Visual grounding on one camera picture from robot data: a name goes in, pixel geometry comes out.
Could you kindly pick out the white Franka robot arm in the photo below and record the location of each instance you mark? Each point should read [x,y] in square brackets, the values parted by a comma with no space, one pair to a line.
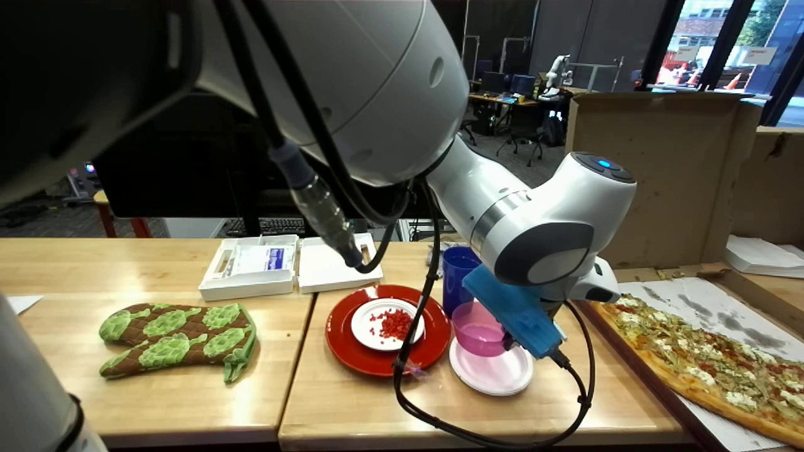
[353,75]

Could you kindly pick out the brown cardboard box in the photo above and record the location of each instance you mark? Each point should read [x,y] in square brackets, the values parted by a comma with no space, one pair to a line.
[775,184]

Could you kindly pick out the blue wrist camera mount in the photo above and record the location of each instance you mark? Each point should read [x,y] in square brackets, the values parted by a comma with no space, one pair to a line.
[516,315]

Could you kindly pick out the white cardboard box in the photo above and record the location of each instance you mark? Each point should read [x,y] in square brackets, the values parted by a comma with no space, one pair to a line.
[251,285]

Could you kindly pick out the pile of red beads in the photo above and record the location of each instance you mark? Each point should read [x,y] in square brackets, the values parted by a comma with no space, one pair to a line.
[392,321]

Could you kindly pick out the white paper sheet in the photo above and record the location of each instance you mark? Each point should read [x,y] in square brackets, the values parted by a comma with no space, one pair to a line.
[16,302]

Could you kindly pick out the blue plastic cup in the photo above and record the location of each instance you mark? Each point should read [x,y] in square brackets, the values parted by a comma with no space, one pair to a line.
[454,277]

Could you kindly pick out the red ceramic plate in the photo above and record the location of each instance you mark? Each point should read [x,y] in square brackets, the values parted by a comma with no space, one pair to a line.
[348,352]

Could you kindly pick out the open cardboard pizza box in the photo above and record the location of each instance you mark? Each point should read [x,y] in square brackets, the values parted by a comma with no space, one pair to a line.
[668,167]

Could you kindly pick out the brown green artichoke oven mitt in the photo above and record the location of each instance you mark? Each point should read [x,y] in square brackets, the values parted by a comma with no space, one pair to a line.
[167,339]

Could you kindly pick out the rectangular pizza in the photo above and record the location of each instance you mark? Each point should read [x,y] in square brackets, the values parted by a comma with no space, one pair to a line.
[712,366]

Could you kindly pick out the purple plastic bowl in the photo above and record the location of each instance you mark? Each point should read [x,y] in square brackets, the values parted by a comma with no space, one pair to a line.
[478,330]

